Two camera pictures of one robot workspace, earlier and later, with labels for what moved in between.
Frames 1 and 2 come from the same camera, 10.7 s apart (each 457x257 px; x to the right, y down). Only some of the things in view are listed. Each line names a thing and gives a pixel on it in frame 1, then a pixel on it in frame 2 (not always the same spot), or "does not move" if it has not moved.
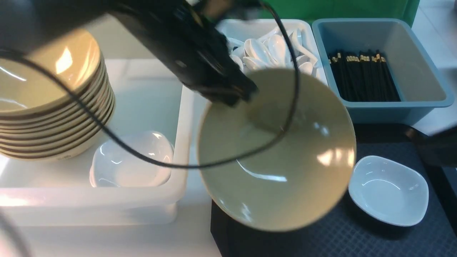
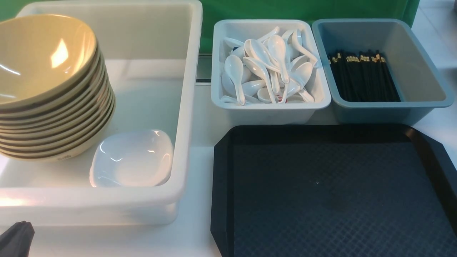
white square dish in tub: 113,164 does not move
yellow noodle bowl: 294,181 → 44,58
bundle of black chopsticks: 366,77 does not move
